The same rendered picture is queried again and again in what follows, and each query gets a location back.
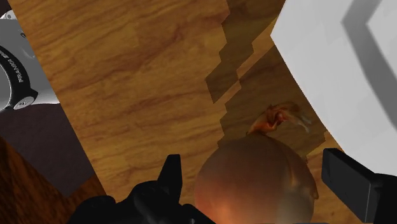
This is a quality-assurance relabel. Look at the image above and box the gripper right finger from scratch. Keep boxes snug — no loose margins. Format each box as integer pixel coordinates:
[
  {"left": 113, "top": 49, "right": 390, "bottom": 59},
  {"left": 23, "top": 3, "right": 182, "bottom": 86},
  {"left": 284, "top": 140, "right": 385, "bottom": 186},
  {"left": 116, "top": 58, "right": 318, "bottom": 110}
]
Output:
[{"left": 321, "top": 148, "right": 397, "bottom": 224}]

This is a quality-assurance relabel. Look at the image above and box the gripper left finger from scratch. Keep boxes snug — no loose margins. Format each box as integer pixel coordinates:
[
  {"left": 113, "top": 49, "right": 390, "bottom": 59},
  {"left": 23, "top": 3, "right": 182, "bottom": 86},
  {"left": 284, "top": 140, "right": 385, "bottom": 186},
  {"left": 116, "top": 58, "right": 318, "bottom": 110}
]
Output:
[{"left": 67, "top": 153, "right": 216, "bottom": 224}]

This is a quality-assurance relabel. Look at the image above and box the brown onion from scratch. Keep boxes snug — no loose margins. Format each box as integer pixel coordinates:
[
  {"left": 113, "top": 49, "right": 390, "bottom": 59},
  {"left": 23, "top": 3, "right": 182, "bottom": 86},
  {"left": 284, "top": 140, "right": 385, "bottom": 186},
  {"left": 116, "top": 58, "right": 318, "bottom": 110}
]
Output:
[{"left": 193, "top": 102, "right": 319, "bottom": 224}]

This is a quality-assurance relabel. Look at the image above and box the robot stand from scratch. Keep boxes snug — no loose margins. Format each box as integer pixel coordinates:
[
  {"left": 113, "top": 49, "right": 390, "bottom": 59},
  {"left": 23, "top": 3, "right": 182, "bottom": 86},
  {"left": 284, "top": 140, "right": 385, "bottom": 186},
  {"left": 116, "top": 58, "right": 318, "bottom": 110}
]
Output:
[{"left": 0, "top": 103, "right": 95, "bottom": 198}]

